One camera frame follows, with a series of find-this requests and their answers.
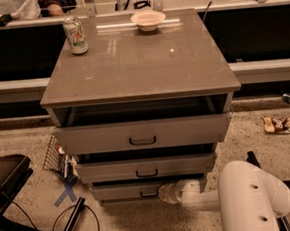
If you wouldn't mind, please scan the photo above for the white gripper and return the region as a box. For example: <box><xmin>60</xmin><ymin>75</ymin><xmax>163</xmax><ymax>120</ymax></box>
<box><xmin>156</xmin><ymin>178</ymin><xmax>203</xmax><ymax>207</ymax></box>

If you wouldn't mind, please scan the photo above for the grey bottom drawer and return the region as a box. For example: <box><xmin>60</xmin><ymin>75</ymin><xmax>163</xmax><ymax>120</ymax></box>
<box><xmin>90</xmin><ymin>173</ymin><xmax>206</xmax><ymax>204</ymax></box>

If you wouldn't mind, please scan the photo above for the grey drawer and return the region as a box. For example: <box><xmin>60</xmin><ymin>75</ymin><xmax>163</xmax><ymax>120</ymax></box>
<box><xmin>90</xmin><ymin>173</ymin><xmax>206</xmax><ymax>204</ymax></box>
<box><xmin>54</xmin><ymin>113</ymin><xmax>231</xmax><ymax>155</ymax></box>
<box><xmin>76</xmin><ymin>153</ymin><xmax>215</xmax><ymax>183</ymax></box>

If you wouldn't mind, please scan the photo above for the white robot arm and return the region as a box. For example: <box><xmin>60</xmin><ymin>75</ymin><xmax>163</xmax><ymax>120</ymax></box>
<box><xmin>158</xmin><ymin>160</ymin><xmax>290</xmax><ymax>231</ymax></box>

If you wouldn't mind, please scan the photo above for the grey drawer cabinet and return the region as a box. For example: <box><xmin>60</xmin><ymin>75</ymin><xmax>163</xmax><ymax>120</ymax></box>
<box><xmin>33</xmin><ymin>4</ymin><xmax>250</xmax><ymax>209</ymax></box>

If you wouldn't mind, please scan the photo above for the grey middle drawer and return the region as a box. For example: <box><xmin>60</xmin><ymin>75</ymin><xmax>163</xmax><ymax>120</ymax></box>
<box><xmin>76</xmin><ymin>153</ymin><xmax>215</xmax><ymax>183</ymax></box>

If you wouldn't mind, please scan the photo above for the grey top drawer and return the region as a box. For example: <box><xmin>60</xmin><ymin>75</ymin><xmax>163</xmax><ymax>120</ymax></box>
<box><xmin>54</xmin><ymin>113</ymin><xmax>231</xmax><ymax>155</ymax></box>

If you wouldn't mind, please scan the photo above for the black metal bar right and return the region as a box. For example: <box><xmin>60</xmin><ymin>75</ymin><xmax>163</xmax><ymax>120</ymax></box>
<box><xmin>247</xmin><ymin>151</ymin><xmax>290</xmax><ymax>231</ymax></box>

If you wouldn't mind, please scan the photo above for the brown snack bag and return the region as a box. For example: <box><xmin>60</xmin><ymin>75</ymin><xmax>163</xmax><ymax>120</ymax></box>
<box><xmin>263</xmin><ymin>117</ymin><xmax>290</xmax><ymax>134</ymax></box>

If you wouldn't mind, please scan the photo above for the white bowl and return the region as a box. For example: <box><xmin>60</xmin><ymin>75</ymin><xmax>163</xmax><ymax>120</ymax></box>
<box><xmin>130</xmin><ymin>10</ymin><xmax>165</xmax><ymax>32</ymax></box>

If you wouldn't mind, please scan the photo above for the green white soda can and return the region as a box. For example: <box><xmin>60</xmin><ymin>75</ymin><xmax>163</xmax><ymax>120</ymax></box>
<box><xmin>63</xmin><ymin>17</ymin><xmax>89</xmax><ymax>55</ymax></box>

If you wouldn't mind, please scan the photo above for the person in white shirt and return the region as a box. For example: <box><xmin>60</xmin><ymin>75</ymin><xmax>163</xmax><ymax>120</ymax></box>
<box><xmin>0</xmin><ymin>0</ymin><xmax>76</xmax><ymax>24</ymax></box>

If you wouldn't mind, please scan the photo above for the black floor cable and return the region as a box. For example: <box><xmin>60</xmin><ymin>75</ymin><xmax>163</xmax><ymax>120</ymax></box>
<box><xmin>10</xmin><ymin>193</ymin><xmax>101</xmax><ymax>231</ymax></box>

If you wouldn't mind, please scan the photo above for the wire mesh basket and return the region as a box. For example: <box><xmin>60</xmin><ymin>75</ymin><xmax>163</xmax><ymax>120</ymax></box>
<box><xmin>43</xmin><ymin>135</ymin><xmax>79</xmax><ymax>182</ymax></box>

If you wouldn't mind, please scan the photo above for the metal railing frame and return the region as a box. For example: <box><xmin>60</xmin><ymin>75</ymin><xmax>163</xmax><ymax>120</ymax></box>
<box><xmin>0</xmin><ymin>0</ymin><xmax>290</xmax><ymax>31</ymax></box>

